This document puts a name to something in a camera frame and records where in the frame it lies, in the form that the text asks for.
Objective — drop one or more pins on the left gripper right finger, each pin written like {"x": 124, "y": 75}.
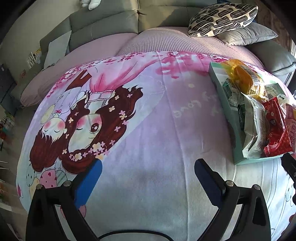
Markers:
{"x": 253, "y": 220}

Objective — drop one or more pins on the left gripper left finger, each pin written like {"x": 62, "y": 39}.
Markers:
{"x": 43, "y": 222}

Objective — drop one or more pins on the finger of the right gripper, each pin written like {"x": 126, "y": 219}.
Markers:
{"x": 288, "y": 162}

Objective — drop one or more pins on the red snack bag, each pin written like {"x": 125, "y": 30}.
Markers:
{"x": 278, "y": 140}

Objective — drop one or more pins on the green-edged cracker packet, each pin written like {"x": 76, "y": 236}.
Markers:
{"x": 255, "y": 128}

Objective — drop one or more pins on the yellow orange snack bag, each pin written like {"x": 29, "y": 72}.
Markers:
{"x": 246, "y": 80}

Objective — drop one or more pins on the pink snack bag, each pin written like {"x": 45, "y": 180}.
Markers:
{"x": 291, "y": 124}

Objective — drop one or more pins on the mint green tray box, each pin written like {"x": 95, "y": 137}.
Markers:
{"x": 237, "y": 135}

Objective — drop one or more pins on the green boxed snack packet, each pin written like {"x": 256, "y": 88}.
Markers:
{"x": 241, "y": 115}

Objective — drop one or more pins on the small green white packet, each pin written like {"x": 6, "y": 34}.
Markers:
{"x": 234, "y": 96}

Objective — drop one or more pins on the pink cartoon blanket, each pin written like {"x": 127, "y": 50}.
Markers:
{"x": 147, "y": 117}

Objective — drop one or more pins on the grey pillow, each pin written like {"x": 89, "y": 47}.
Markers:
{"x": 253, "y": 33}

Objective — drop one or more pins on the patterned beige curtain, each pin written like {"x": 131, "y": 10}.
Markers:
{"x": 267, "y": 18}

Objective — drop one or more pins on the pink sofa seat cover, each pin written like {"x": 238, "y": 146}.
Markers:
{"x": 38, "y": 81}

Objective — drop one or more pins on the black cream patterned pillow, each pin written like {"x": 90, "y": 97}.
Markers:
{"x": 219, "y": 18}

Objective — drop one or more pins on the grey sofa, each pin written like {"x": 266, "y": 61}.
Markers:
{"x": 117, "y": 17}

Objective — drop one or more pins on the grey white plush dog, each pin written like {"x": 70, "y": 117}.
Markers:
{"x": 90, "y": 4}

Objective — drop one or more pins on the magazines by wall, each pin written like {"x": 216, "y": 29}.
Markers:
{"x": 33, "y": 59}

